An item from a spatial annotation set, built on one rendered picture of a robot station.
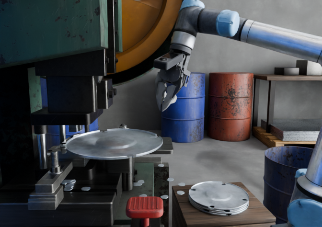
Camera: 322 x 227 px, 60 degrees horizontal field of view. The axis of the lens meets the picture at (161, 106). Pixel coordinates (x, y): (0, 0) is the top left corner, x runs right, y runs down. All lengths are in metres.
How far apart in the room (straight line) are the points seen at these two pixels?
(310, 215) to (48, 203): 0.65
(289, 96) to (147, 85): 2.13
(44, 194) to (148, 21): 0.79
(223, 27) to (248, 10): 3.53
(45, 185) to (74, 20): 0.37
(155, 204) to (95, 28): 0.39
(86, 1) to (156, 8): 0.59
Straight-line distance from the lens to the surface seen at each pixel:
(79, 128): 0.87
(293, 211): 0.87
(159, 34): 1.16
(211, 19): 0.88
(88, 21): 0.65
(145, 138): 0.90
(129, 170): 0.84
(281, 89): 4.55
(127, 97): 4.18
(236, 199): 1.45
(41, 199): 0.70
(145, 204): 0.56
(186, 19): 0.91
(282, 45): 0.95
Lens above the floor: 1.03
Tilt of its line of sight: 9 degrees down
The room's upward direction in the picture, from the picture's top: straight up
